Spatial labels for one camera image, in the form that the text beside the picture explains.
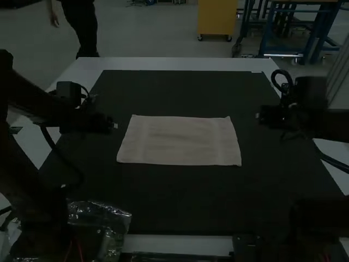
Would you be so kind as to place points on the black mat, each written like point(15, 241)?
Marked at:
point(177, 196)

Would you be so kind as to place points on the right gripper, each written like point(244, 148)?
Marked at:
point(272, 117)

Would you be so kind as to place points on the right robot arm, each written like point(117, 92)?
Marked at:
point(327, 122)

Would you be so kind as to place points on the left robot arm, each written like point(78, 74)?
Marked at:
point(27, 92)

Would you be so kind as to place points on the black clamp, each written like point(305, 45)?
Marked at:
point(246, 247)

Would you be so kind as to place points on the person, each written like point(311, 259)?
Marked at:
point(84, 27)

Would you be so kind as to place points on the yellow wheeled cabinet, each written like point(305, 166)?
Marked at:
point(216, 16)

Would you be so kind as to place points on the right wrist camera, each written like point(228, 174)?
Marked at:
point(286, 92)

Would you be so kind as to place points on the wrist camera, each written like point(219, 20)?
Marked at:
point(286, 92)
point(68, 92)

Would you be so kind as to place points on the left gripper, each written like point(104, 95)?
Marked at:
point(98, 122)

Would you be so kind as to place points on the pale towel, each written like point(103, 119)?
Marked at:
point(177, 142)

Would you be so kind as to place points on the blue metal rack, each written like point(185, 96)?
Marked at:
point(313, 41)

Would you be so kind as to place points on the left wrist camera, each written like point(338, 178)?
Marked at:
point(68, 92)

